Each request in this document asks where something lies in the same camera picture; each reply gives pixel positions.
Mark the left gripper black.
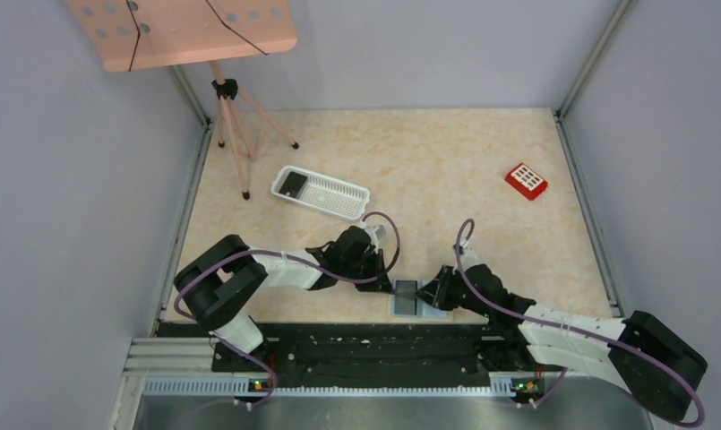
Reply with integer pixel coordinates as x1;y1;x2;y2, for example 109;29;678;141
341;248;395;295

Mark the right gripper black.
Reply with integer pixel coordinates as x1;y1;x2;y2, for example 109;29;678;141
413;263;493;317

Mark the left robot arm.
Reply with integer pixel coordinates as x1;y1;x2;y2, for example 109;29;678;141
173;226;433;371

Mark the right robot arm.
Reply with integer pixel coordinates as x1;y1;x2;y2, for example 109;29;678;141
416;264;708;427

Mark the white plastic basket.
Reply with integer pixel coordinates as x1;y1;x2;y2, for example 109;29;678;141
270;166;371;220

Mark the red toy brick block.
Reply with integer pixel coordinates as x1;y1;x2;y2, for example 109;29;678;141
504;162;548;201

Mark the pink music stand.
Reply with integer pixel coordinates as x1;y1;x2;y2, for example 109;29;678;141
66;0;299;199

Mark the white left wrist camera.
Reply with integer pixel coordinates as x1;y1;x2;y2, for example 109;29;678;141
358;221;386;248

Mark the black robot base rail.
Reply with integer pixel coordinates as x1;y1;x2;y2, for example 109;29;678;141
211;322;549;389

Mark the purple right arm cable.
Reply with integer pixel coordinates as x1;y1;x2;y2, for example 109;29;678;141
453;219;707;428

